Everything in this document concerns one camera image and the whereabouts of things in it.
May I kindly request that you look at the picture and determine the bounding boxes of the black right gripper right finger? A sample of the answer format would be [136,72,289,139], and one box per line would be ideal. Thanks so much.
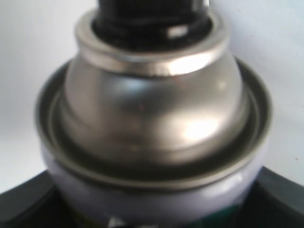
[242,168,304,228]

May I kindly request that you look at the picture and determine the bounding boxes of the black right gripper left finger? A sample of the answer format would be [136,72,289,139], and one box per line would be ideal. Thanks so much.
[0,172,71,228]

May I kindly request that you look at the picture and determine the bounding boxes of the white spray paint can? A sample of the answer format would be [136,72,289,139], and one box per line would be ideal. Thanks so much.
[36,0,272,228]

